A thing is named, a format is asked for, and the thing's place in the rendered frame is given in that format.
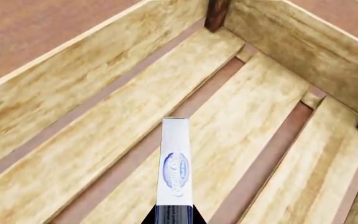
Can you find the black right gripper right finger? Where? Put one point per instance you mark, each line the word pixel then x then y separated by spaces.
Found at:
pixel 199 217

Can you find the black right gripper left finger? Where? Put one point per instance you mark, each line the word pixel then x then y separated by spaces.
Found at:
pixel 149 217

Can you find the white cream cheese box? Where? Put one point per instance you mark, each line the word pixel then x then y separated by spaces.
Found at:
pixel 174 163

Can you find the light wooden slatted tray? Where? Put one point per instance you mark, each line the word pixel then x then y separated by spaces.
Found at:
pixel 259 112

